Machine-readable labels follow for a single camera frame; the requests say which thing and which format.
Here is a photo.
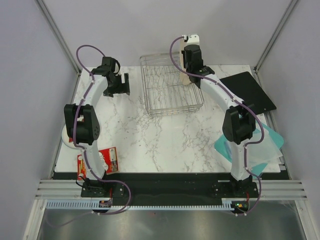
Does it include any metal wire dish rack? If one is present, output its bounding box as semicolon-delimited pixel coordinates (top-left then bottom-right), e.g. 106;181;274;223
139;53;204;117

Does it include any pink and cream plate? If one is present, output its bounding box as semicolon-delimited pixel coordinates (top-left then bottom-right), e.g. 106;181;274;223
179;38;192;86

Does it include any watermelon pattern plate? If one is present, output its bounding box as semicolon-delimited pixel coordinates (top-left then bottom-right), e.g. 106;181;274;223
61;125;78;150

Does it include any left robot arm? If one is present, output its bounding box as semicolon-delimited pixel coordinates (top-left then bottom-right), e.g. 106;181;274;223
64;56;131;198

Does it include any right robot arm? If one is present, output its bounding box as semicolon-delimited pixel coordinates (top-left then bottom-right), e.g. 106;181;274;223
182;44;256;197

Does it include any red instruction card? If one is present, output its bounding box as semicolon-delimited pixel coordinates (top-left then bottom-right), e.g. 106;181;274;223
77;147;119;180

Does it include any black square mat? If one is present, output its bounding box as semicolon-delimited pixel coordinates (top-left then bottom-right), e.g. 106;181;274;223
220;71;277;115

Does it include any teal cutting mat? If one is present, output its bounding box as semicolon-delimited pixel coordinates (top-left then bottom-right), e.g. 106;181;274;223
214;124;285;175

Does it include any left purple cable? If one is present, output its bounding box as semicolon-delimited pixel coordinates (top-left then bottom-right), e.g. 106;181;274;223
46;44;133;227

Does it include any purple cable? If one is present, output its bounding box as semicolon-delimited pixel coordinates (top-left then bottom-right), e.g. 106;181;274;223
169;36;265;217
46;44;133;227

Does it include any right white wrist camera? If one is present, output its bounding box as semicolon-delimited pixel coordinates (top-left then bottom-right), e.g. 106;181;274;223
180;34;200;47

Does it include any left aluminium frame post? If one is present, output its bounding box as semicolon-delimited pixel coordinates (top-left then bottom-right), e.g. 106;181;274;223
34;0;81;75

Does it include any aluminium frame post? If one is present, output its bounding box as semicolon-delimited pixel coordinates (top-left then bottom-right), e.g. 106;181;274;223
34;0;81;75
252;0;300;73

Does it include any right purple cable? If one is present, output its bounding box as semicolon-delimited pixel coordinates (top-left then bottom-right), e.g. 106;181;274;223
169;36;265;217

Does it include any white slotted cable duct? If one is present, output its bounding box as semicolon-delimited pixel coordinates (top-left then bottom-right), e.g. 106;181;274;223
45;199;242;211

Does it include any right aluminium frame post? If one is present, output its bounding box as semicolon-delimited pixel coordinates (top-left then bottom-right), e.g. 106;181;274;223
252;0;300;73

